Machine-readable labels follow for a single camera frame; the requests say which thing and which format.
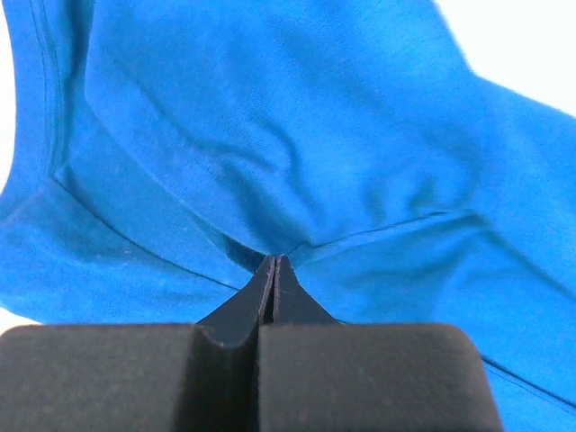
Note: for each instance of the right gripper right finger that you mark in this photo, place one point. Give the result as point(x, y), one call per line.
point(292, 304)

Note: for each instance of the dark blue t shirt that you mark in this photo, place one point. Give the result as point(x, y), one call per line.
point(164, 148)

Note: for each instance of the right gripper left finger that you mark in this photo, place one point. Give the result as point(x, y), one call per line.
point(233, 323)

